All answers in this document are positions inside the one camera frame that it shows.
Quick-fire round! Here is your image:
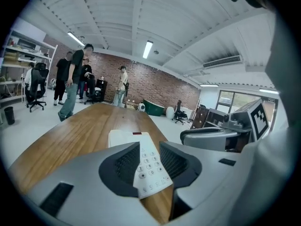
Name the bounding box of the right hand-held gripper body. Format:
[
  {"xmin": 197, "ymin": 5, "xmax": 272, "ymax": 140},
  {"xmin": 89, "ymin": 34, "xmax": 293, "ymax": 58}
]
[{"xmin": 222, "ymin": 97, "xmax": 270, "ymax": 142}]

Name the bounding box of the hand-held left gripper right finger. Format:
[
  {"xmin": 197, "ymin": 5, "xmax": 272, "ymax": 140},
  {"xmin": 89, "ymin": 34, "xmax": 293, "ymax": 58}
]
[{"xmin": 159, "ymin": 140, "xmax": 250, "ymax": 221}]

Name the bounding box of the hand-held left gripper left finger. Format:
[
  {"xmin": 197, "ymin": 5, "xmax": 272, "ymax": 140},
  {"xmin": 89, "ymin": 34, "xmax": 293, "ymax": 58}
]
[{"xmin": 24, "ymin": 141, "xmax": 165, "ymax": 225}]

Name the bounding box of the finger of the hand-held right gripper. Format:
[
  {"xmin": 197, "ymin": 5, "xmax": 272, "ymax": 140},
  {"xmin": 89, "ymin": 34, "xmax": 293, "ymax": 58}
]
[
  {"xmin": 180, "ymin": 130, "xmax": 239, "ymax": 152},
  {"xmin": 185, "ymin": 127, "xmax": 226, "ymax": 134}
]

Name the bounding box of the white telephone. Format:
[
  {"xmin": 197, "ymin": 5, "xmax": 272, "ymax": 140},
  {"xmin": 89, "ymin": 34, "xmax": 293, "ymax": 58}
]
[{"xmin": 108, "ymin": 129, "xmax": 174, "ymax": 200}]

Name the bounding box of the brown wooden cabinet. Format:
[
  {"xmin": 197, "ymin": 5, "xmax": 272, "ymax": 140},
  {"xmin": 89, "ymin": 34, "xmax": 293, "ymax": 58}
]
[{"xmin": 190, "ymin": 105, "xmax": 228, "ymax": 130}]

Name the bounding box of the large window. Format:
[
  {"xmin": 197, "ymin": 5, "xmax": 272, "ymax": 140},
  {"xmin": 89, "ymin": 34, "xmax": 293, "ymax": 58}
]
[{"xmin": 217, "ymin": 90, "xmax": 262, "ymax": 114}]

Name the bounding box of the black office chair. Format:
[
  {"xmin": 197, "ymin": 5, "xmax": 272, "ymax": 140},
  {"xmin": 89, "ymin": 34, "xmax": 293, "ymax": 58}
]
[
  {"xmin": 172, "ymin": 99, "xmax": 189, "ymax": 125},
  {"xmin": 84, "ymin": 73, "xmax": 103, "ymax": 105},
  {"xmin": 26, "ymin": 62, "xmax": 50, "ymax": 113}
]

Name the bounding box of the white rounded bin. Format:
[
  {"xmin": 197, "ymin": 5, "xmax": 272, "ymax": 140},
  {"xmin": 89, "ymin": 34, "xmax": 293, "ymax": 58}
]
[{"xmin": 165, "ymin": 106, "xmax": 175, "ymax": 121}]

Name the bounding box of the person's white shirt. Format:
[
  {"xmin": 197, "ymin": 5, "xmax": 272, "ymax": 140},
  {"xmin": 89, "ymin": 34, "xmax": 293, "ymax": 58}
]
[{"xmin": 232, "ymin": 8, "xmax": 301, "ymax": 226}]

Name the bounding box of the dark green bathtub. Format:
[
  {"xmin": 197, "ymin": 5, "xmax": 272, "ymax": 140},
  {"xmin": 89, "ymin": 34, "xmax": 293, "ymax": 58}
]
[{"xmin": 143, "ymin": 98, "xmax": 166, "ymax": 117}]

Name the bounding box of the ceiling air conditioner vent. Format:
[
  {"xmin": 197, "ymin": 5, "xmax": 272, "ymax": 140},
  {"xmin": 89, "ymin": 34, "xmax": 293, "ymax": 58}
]
[{"xmin": 202, "ymin": 54, "xmax": 243, "ymax": 69}]

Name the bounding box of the brown cardboard box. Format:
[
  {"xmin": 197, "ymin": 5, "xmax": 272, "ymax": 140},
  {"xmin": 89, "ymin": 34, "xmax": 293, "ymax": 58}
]
[{"xmin": 124, "ymin": 100, "xmax": 140, "ymax": 111}]

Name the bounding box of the small dark cabinet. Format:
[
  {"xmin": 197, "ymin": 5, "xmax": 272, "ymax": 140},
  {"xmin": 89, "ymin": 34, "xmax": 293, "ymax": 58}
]
[{"xmin": 95, "ymin": 78, "xmax": 108, "ymax": 102}]

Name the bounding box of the black trash bin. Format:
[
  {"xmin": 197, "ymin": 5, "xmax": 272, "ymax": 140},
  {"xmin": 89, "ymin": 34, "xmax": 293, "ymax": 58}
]
[{"xmin": 3, "ymin": 106, "xmax": 16, "ymax": 125}]

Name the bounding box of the white metal shelving unit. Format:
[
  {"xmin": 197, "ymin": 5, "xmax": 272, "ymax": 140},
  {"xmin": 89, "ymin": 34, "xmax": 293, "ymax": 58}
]
[{"xmin": 0, "ymin": 29, "xmax": 58, "ymax": 108}]

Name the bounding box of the black boxy appliance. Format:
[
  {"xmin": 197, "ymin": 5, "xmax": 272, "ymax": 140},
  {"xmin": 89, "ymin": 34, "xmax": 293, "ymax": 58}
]
[{"xmin": 17, "ymin": 38, "xmax": 37, "ymax": 50}]

